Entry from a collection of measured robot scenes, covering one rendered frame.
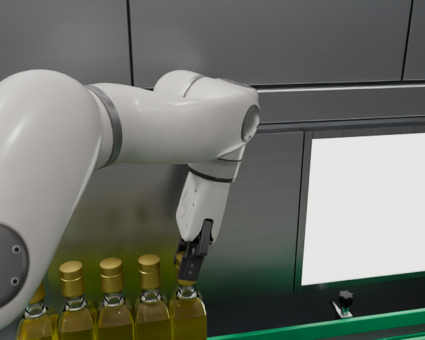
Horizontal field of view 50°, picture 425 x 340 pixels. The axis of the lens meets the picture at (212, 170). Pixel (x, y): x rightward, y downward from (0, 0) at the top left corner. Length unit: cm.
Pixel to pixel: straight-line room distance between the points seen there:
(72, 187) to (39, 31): 48
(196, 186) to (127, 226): 22
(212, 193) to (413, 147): 46
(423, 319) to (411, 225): 19
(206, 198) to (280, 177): 25
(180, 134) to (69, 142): 16
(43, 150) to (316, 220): 67
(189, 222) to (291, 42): 37
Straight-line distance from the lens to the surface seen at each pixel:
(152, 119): 46
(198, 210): 63
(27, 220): 31
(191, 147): 48
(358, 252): 99
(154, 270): 71
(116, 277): 71
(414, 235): 104
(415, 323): 103
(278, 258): 91
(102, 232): 83
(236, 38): 80
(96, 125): 35
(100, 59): 77
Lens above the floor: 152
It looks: 19 degrees down
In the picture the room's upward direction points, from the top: straight up
